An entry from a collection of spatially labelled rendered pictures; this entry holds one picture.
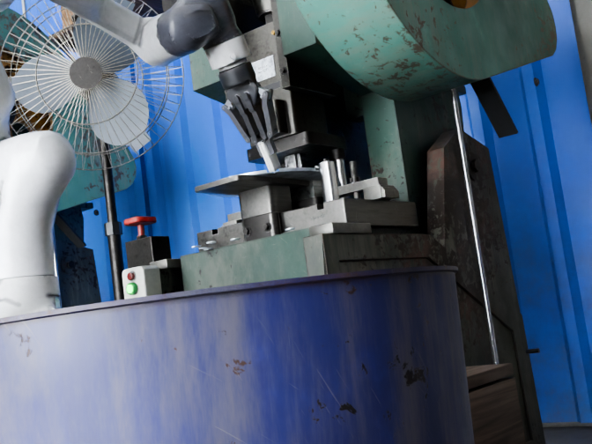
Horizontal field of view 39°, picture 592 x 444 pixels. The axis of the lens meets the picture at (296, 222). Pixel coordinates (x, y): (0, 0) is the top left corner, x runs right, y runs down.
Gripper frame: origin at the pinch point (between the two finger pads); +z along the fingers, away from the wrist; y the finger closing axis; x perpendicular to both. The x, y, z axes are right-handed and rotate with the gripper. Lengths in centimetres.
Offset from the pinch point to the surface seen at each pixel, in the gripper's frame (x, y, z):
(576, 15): 146, 32, 10
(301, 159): 20.5, -6.6, 7.1
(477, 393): -50, 54, 32
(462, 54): 26.1, 38.0, -4.7
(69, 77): 45, -94, -33
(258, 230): -1.7, -9.5, 15.5
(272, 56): 24.1, -5.9, -18.1
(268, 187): 2.2, -5.3, 7.3
